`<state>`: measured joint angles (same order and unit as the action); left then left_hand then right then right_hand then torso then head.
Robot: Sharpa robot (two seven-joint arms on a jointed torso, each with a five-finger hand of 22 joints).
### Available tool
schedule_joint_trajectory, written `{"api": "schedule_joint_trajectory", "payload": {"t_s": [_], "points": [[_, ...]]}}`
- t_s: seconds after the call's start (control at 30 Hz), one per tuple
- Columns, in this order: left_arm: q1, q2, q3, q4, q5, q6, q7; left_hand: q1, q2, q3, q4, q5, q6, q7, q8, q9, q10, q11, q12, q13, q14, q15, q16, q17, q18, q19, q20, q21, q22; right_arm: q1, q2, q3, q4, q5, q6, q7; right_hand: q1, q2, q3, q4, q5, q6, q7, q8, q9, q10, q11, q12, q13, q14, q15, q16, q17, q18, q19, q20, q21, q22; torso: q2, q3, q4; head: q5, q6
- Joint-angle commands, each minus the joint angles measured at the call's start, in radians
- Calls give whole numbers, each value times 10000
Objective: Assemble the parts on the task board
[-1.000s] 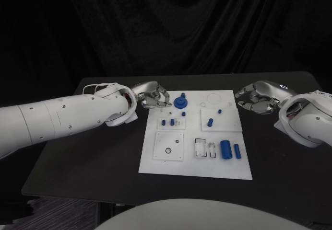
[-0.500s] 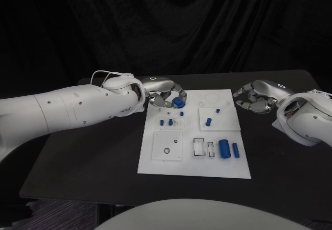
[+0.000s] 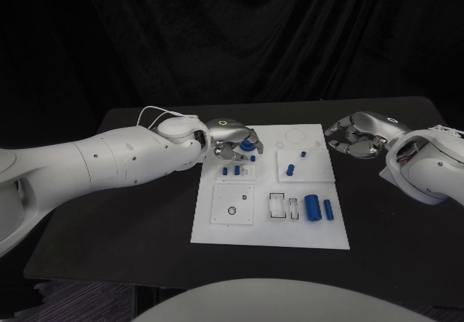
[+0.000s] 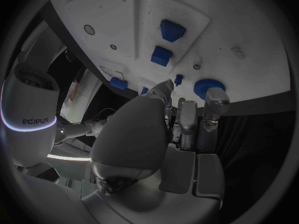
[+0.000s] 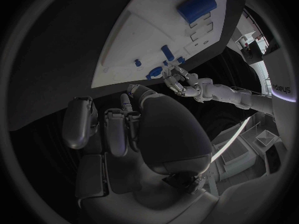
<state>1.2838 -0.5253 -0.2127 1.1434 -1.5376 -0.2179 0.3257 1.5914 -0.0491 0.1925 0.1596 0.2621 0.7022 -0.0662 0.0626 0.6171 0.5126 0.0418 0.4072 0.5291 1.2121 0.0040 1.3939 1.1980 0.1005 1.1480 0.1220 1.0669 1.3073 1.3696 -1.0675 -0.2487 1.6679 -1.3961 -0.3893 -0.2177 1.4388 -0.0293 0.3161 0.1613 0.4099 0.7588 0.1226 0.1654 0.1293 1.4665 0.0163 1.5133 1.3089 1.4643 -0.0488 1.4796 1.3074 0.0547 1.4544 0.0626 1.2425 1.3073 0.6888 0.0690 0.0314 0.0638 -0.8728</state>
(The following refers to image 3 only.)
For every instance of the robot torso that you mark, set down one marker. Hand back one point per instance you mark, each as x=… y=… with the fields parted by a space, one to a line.
x=278 y=302

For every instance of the blue short cylinder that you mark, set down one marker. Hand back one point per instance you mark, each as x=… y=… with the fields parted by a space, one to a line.
x=290 y=169

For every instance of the blue gear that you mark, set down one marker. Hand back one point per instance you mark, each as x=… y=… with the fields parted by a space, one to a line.
x=247 y=145

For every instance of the thin long blue cylinder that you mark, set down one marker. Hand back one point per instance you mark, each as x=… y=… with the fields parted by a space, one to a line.
x=329 y=209

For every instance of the thick long blue cylinder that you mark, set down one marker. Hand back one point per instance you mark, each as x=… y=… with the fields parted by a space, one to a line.
x=311 y=207

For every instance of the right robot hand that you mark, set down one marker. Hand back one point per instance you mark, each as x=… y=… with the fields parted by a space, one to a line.
x=366 y=133

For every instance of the white task board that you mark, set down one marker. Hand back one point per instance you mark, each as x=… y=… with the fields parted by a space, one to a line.
x=268 y=213

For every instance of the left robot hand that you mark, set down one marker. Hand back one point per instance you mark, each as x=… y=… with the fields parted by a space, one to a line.
x=232 y=133

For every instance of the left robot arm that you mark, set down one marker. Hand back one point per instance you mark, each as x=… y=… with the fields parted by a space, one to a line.
x=89 y=161

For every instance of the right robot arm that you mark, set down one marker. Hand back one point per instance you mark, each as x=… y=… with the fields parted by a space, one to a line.
x=424 y=166

